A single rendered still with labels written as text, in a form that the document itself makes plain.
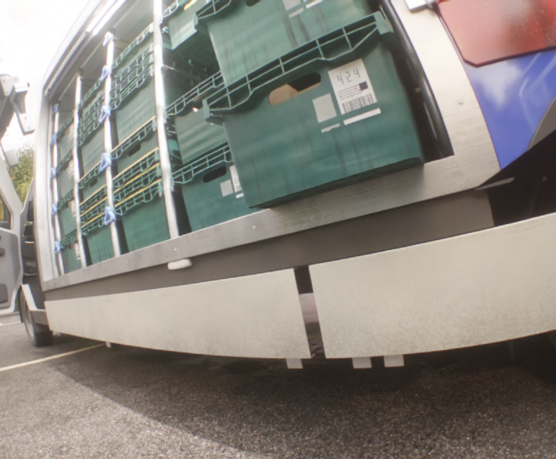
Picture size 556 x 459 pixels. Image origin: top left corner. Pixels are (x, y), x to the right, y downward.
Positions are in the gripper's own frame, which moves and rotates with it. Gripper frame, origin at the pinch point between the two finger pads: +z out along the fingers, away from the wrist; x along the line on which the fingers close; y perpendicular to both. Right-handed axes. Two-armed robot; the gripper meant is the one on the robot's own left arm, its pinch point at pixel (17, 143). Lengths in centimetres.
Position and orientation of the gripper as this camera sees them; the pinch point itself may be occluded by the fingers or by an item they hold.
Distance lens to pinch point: 74.3
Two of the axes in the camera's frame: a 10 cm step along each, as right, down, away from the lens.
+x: -8.2, 3.4, 4.7
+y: 3.3, -3.9, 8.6
